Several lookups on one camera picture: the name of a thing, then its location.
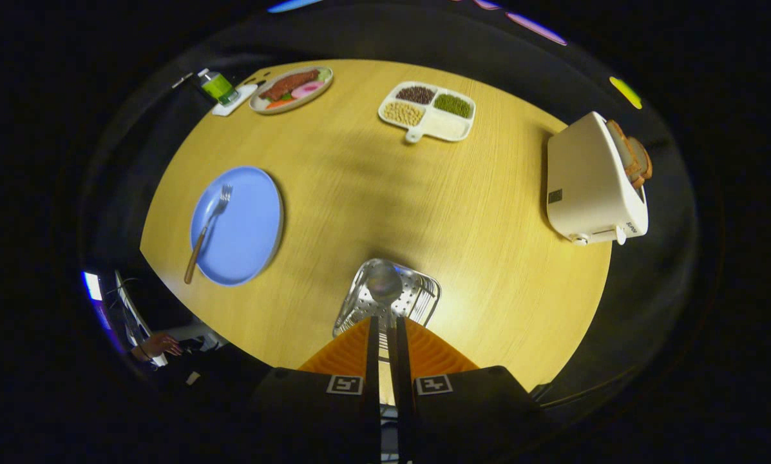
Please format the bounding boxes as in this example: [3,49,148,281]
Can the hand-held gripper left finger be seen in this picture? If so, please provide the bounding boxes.
[253,316,381,464]

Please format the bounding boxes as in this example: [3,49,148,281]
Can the round plate with food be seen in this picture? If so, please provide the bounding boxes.
[249,66,334,115]

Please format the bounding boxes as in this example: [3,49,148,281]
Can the brown meat slice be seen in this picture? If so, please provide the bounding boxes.
[260,70,321,102]

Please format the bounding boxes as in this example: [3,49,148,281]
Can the blue round plate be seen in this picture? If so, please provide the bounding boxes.
[190,166,285,286]

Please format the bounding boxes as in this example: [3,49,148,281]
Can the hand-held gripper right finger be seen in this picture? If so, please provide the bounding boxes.
[395,316,544,464]

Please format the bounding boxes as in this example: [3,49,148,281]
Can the pile of green beans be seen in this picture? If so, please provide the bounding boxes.
[433,93,473,119]

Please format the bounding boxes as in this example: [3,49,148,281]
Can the white divided tray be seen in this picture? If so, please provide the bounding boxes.
[377,81,477,144]

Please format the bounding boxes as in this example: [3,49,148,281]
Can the brown toast slice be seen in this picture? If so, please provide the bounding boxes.
[627,137,654,189]
[606,119,640,181]

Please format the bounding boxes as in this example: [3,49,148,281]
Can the pile of dark beans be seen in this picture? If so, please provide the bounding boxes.
[395,86,436,105]

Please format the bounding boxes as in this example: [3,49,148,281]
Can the green drink bottle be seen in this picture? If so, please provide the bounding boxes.
[198,68,239,106]

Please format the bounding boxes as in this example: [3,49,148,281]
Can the pile of yellow beans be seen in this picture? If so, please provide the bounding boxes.
[383,102,426,127]

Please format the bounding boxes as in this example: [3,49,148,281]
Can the white toaster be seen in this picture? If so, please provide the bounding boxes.
[546,111,650,247]

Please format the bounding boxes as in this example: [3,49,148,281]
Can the wooden handled spoon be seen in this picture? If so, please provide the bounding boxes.
[366,261,404,362]

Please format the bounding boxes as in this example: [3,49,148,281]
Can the white frame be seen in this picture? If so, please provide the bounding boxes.
[113,269,167,368]

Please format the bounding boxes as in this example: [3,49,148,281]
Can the white square coaster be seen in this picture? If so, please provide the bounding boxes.
[211,84,259,117]

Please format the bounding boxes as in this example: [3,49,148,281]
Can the wooden handled fork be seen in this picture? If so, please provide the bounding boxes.
[184,185,234,285]

